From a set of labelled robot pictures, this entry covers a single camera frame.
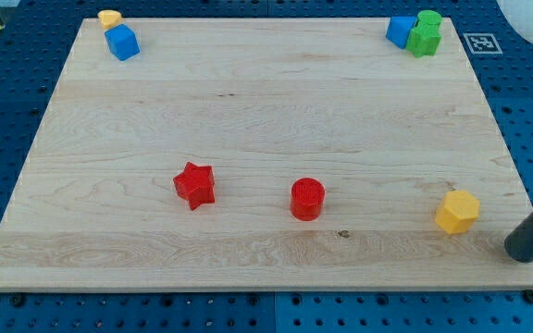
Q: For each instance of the yellow hexagon block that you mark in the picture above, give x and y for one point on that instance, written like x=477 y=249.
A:
x=457 y=212

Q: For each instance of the blue triangle block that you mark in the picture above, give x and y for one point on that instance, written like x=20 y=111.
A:
x=399 y=29

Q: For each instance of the wooden board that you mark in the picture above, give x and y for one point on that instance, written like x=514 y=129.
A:
x=264 y=102

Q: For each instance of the red cylinder block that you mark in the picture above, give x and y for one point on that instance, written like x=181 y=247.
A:
x=307 y=198

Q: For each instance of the red star block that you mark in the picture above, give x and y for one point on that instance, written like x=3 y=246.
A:
x=195 y=184

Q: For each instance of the blue cube block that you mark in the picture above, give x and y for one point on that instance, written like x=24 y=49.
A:
x=122 y=42

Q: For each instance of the green star block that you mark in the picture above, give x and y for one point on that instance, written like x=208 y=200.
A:
x=423 y=40

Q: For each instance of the yellow heart block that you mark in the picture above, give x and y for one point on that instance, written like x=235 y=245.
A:
x=109 y=18

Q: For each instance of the green cylinder block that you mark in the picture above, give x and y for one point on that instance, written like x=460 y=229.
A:
x=428 y=20

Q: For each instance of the white fiducial marker tag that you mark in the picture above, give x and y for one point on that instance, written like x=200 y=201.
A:
x=481 y=43

